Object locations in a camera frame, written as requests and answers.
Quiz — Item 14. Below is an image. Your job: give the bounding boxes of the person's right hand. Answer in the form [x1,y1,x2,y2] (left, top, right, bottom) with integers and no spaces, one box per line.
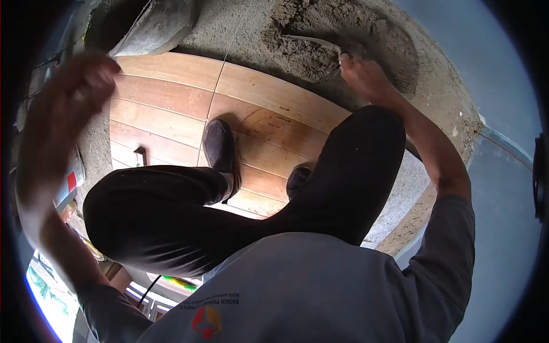
[340,53,403,106]

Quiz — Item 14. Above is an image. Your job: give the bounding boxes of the person's left hand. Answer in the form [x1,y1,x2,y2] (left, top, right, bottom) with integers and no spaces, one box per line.
[32,51,124,142]

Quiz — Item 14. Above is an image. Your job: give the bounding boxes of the person's left fingers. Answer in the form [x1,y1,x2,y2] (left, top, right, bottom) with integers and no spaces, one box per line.
[79,53,124,103]

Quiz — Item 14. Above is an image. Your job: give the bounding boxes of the person's right fingers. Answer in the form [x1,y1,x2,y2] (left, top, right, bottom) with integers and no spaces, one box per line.
[340,53,361,84]

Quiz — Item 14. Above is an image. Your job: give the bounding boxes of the metal trowel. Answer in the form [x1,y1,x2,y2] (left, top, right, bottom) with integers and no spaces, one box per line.
[283,34,350,58]

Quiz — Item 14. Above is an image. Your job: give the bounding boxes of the pile of grey mortar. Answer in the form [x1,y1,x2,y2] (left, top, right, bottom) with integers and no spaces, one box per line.
[261,0,420,96]

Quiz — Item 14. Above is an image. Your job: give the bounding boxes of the wood-look floor tile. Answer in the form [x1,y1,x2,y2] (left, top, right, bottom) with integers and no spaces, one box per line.
[196,62,352,220]
[109,52,226,172]

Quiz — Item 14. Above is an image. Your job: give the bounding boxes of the grey cement-caked bucket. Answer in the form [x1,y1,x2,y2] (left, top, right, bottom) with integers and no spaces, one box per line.
[108,0,199,57]

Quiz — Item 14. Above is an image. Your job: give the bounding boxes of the person's legs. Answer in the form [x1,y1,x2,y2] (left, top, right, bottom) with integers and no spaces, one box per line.
[83,105,407,279]

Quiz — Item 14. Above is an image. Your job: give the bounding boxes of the white can with red label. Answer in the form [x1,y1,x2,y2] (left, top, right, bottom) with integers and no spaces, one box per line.
[53,145,86,207]

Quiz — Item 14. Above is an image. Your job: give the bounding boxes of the grey speckled stone slab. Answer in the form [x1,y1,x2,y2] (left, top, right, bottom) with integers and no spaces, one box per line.
[362,149,432,246]

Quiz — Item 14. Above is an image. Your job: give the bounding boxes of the person's body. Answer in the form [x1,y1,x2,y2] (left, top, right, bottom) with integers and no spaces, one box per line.
[73,195,477,343]

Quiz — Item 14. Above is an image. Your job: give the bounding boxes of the thin white string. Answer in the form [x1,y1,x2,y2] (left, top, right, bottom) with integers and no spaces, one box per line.
[196,13,248,168]

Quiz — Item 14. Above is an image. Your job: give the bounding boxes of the black cable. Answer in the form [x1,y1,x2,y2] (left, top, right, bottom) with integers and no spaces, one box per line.
[136,274,164,307]

